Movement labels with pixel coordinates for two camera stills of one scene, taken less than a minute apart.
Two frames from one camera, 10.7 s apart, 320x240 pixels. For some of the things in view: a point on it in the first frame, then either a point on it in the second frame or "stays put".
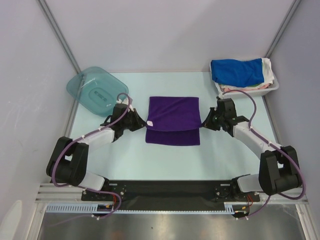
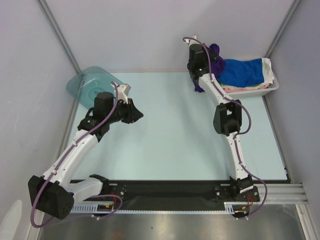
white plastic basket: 255,92 stays put
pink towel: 226,89 stays put
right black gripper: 213,120 -> 195,81
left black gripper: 139,123 -> 132,113
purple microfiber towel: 175,121 -> 217,66
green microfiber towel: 254,85 stays put
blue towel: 238,72 stays put
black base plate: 134,195 stays put
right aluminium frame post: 282,28 stays put
